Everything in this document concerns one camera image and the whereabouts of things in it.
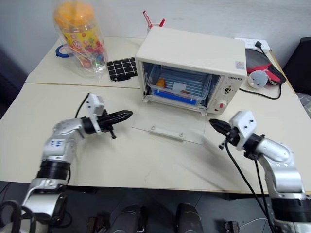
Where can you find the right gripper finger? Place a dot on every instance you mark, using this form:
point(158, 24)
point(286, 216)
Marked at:
point(219, 122)
point(222, 129)

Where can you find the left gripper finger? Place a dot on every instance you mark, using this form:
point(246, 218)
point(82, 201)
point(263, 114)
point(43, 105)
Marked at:
point(122, 113)
point(121, 119)

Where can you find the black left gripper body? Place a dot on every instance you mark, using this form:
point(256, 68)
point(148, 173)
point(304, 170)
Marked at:
point(105, 121)

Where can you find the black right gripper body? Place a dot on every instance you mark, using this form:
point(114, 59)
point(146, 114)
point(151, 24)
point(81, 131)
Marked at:
point(232, 137)

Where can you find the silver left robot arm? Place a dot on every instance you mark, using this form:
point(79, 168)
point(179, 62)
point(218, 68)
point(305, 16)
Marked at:
point(60, 128)

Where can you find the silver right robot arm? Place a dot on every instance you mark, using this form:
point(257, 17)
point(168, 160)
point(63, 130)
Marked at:
point(279, 155)

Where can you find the white oven knob red mark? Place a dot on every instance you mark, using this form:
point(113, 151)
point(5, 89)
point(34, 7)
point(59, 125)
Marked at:
point(222, 106)

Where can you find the small orange food piece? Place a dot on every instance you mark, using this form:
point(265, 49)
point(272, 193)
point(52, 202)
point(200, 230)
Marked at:
point(185, 92)

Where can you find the glass toaster oven door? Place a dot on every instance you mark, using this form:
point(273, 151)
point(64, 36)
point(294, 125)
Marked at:
point(170, 121)

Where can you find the large orange food piece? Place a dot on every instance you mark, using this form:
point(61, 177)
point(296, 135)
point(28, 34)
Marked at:
point(161, 83)

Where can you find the clear plastic food container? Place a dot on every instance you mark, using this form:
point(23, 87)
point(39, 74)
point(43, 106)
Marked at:
point(184, 80)

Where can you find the white toaster oven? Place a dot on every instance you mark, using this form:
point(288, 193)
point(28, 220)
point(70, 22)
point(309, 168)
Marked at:
point(189, 48)

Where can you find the black grid-patterned mat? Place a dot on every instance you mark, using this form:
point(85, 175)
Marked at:
point(121, 68)

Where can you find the black and red cloth bag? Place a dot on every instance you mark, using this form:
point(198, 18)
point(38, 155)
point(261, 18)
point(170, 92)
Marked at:
point(255, 59)

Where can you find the clear toy jar yellow lid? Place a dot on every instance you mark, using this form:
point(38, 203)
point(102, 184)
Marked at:
point(82, 43)

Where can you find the blue tape roll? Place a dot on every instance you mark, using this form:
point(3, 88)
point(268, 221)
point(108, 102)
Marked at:
point(58, 52)

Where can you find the white power strip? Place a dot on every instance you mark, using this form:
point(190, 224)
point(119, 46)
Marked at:
point(247, 43)

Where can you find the small dark brown block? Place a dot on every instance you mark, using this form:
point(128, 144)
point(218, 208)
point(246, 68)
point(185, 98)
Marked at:
point(232, 227)
point(98, 224)

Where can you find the dark rounded shape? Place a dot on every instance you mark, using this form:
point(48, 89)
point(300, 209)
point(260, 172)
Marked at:
point(131, 219)
point(189, 218)

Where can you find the black boxy object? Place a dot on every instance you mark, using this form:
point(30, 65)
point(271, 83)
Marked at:
point(301, 65)

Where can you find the red white striped pen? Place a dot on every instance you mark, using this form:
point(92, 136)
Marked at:
point(146, 17)

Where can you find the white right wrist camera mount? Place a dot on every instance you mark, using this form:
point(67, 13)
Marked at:
point(245, 121)

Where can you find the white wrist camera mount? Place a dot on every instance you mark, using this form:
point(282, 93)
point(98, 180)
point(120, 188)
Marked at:
point(96, 103)
point(245, 121)

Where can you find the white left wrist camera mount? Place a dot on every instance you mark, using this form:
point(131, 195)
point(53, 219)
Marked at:
point(96, 103)

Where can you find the small metal oven switch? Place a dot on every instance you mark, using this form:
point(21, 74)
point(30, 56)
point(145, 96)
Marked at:
point(227, 91)

